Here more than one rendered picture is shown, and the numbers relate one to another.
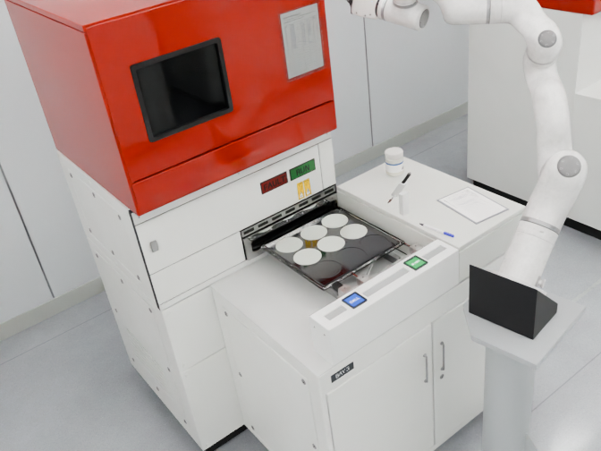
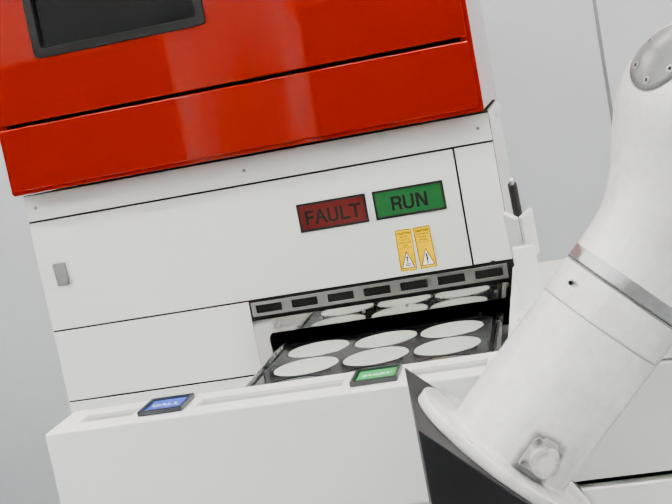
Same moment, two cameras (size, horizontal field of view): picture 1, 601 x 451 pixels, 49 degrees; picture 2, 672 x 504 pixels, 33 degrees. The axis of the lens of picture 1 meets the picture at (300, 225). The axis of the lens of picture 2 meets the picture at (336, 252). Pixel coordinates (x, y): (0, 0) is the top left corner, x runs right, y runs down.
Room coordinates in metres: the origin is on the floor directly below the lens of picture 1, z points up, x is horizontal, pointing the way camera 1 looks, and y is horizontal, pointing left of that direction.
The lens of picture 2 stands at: (0.76, -1.23, 1.29)
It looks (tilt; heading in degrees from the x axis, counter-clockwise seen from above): 8 degrees down; 44
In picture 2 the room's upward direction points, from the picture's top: 11 degrees counter-clockwise
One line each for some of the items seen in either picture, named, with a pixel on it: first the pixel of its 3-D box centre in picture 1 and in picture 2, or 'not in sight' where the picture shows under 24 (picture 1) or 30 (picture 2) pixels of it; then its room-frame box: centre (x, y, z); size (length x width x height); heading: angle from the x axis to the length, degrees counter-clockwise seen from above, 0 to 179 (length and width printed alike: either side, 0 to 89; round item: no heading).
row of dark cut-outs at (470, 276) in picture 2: (290, 210); (377, 290); (2.15, 0.03, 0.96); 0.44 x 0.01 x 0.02; 123
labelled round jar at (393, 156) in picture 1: (394, 161); not in sight; (2.31, -0.40, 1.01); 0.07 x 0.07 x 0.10
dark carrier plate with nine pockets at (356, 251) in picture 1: (331, 243); (376, 357); (1.98, -0.10, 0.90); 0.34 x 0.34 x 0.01; 33
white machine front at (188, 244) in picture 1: (247, 214); (269, 270); (2.06, 0.18, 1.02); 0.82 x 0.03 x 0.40; 123
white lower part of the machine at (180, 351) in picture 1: (227, 303); not in sight; (2.35, 0.37, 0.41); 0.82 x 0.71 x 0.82; 123
